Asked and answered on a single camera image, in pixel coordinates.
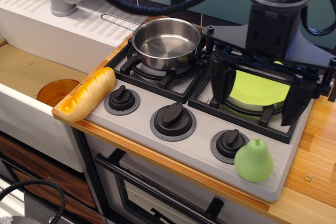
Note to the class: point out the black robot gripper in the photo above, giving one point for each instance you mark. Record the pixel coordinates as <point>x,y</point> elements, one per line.
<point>271,46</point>

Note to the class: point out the green toy pear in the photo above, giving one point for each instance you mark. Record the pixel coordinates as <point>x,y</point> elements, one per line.
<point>254,162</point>

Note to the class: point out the yellow toy bread loaf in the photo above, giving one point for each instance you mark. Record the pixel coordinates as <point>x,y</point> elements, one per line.
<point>88,95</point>

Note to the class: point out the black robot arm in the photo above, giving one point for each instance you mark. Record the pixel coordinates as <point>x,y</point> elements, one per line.
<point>302,7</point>

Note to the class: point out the light green plate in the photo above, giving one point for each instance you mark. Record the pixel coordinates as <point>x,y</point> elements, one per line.
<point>254,90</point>

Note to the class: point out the black right stove knob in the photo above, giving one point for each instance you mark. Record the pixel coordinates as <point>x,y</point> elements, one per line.
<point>225,145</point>

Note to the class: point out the black stove knob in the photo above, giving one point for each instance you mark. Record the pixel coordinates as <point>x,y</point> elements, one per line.
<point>121,101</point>
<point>225,145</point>
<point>173,123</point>

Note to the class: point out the grey toy stove top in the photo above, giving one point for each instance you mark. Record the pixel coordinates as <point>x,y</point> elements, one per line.
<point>195,151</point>

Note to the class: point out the black middle stove knob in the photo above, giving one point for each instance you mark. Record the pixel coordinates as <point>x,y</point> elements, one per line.
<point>173,123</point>

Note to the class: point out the stainless steel pot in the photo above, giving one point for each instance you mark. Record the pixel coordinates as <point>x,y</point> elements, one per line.
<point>162,44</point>

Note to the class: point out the black left stove knob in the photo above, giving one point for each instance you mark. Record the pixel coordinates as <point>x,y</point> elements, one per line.
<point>121,101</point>

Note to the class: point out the black right burner grate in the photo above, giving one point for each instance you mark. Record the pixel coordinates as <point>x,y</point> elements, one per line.
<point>261,119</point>

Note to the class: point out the black burner grate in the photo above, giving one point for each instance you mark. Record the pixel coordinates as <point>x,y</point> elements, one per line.
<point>261,119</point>
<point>177,85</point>

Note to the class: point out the black left burner grate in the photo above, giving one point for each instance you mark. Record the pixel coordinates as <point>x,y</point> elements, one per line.
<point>177,85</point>

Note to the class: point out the oven door with window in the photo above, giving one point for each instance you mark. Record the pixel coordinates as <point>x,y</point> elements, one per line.
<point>147,192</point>

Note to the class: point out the orange plastic cup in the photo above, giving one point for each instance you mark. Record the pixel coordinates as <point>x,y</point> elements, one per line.
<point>52,93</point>

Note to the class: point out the white toy sink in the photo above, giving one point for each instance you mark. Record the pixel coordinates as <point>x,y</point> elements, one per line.
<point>38,48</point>

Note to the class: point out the wooden drawer front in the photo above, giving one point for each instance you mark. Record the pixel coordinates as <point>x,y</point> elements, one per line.
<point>37,163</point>

